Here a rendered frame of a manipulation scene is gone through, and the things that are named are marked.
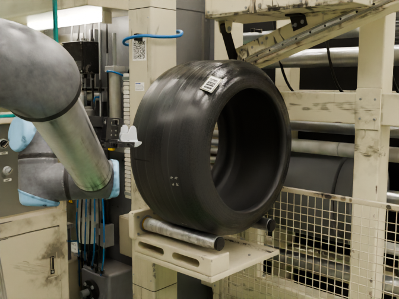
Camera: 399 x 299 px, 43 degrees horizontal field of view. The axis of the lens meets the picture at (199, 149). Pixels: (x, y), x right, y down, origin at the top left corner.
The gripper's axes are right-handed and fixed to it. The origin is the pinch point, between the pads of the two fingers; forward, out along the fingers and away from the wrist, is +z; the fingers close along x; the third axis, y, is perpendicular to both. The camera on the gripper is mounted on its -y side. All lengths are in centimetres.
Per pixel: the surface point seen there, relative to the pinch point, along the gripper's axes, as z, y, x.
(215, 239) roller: 24.8, -27.5, -11.4
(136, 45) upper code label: 25, 34, 33
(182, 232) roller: 24.5, -28.2, 2.5
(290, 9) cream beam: 50, 48, -14
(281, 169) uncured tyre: 56, -6, -12
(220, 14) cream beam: 49, 49, 16
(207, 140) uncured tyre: 15.8, 2.9, -12.4
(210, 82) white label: 17.6, 19.8, -10.0
